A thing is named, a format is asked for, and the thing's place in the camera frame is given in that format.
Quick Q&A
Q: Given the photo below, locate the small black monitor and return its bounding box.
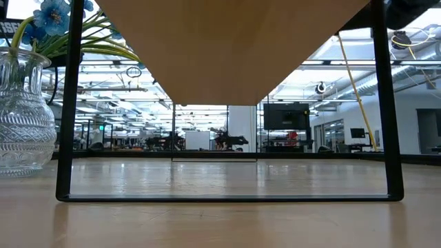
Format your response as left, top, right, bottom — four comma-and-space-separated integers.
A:
350, 127, 367, 140

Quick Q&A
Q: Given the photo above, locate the large blue flower bunch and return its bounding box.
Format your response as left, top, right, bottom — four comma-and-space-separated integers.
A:
34, 0, 146, 70

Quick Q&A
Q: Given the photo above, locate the wooden shelf black frame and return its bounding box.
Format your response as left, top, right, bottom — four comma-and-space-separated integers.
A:
55, 0, 405, 203

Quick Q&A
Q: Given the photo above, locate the yellow hanging cable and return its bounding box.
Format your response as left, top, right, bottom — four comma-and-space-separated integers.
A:
336, 32, 377, 152

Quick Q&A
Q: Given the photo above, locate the black hanging cable coil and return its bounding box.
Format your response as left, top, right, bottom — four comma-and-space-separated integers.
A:
125, 65, 143, 79

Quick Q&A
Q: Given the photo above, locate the round ribbed glass vase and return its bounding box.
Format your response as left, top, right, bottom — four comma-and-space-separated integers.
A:
0, 46, 58, 178

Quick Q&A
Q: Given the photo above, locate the black table frame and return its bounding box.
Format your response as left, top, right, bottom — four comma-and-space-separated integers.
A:
51, 150, 441, 165

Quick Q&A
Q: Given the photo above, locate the white board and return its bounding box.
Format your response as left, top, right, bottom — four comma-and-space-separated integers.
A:
185, 130, 212, 151

